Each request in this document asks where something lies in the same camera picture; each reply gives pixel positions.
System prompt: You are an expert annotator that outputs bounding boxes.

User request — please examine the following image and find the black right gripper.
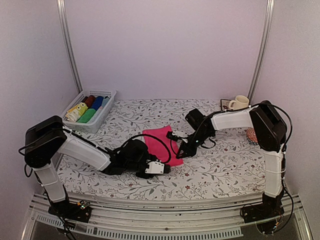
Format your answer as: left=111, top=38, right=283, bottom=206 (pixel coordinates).
left=176, top=128, right=213, bottom=158

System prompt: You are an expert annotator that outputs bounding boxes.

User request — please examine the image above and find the pink towel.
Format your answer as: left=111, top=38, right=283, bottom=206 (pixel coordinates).
left=142, top=125, right=184, bottom=167

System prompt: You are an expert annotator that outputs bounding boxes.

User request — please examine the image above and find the green and cream patterned towel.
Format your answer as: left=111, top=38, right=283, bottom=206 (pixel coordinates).
left=65, top=102, right=88, bottom=123

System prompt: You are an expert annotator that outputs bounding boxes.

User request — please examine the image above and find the floral tablecloth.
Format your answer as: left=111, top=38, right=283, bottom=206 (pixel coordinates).
left=56, top=99, right=271, bottom=201

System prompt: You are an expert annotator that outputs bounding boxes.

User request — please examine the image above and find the patterned square coaster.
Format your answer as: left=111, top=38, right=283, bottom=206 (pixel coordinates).
left=220, top=99, right=237, bottom=111

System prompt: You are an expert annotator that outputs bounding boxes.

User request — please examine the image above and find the green rolled towel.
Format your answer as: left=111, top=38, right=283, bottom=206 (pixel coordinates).
left=77, top=108, right=96, bottom=124

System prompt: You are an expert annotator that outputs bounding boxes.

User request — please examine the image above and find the light blue rolled towel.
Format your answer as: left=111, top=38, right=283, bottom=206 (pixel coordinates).
left=98, top=96, right=110, bottom=111

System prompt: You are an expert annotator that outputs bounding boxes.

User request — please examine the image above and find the white plastic basket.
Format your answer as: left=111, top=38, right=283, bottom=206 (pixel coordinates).
left=61, top=89, right=117, bottom=133

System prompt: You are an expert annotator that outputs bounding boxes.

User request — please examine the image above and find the cream ceramic mug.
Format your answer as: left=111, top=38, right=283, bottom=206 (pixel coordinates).
left=228, top=95, right=250, bottom=110

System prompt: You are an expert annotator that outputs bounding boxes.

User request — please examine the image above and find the brown rolled towel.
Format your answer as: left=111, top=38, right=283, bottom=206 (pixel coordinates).
left=84, top=95, right=96, bottom=108

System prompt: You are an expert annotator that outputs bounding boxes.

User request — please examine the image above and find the right robot arm white sleeve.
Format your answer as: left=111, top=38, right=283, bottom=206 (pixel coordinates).
left=185, top=100, right=294, bottom=223

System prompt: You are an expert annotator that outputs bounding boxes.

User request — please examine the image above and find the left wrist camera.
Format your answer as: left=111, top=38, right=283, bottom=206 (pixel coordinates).
left=145, top=161, right=171, bottom=175

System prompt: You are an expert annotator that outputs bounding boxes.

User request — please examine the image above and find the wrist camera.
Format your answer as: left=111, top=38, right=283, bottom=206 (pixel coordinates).
left=166, top=131, right=188, bottom=142
left=145, top=161, right=171, bottom=175

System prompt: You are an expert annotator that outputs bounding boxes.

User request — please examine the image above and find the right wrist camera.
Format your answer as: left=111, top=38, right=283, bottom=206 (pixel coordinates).
left=166, top=131, right=188, bottom=142

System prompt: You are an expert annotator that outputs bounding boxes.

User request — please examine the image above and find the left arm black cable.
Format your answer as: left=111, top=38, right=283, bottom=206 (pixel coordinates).
left=112, top=134, right=172, bottom=165

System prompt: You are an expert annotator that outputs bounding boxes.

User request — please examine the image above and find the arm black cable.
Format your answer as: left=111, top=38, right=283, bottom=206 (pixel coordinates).
left=112, top=134, right=172, bottom=165
left=170, top=104, right=294, bottom=161

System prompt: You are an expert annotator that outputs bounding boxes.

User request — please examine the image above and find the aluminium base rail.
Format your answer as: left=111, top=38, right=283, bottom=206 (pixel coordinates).
left=21, top=192, right=313, bottom=238

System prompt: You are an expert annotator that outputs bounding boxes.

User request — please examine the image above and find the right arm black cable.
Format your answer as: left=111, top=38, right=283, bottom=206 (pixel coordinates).
left=170, top=104, right=294, bottom=161

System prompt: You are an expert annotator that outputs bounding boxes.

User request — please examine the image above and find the right aluminium frame post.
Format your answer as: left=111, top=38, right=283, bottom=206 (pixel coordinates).
left=247, top=0, right=275, bottom=102

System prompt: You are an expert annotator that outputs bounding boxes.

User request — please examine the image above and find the aluminium frame post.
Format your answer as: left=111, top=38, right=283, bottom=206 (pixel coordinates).
left=56, top=0, right=83, bottom=93
left=247, top=0, right=275, bottom=102

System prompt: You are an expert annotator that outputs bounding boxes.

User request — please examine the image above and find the left aluminium frame post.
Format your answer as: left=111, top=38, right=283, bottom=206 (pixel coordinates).
left=56, top=0, right=83, bottom=93

